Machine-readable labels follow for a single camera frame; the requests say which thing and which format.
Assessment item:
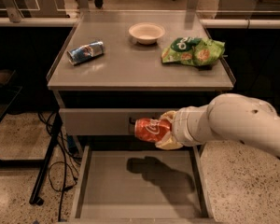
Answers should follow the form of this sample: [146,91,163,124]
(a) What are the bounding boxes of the white paper bowl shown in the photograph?
[129,22,165,45]

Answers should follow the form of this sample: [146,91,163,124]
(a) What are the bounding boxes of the open middle drawer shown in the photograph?
[70,147,216,224]

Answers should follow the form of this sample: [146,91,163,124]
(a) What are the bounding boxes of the black stand leg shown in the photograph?
[29,113,62,205]

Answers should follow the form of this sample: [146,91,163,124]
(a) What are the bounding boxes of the green chip bag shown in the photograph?
[161,37,225,67]

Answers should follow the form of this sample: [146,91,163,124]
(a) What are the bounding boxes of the blue pepsi can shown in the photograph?
[67,40,105,65]

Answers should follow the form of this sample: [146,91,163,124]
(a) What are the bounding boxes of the red coke can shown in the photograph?
[134,119,171,143]

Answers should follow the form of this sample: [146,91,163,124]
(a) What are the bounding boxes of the dark side table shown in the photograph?
[0,69,21,121]

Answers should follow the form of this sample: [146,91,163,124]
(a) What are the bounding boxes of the grey metal cabinet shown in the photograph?
[46,10,236,156]

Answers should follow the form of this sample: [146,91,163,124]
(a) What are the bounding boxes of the black drawer handle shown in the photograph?
[129,117,136,125]

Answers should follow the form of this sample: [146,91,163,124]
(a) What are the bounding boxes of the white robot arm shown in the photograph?
[156,93,280,159]

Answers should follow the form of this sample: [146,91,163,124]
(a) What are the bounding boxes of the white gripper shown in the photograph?
[155,105,217,150]

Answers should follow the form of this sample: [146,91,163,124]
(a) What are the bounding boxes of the closed top drawer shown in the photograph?
[58,107,224,136]

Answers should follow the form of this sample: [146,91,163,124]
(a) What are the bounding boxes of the black floor cables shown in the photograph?
[36,110,82,222]

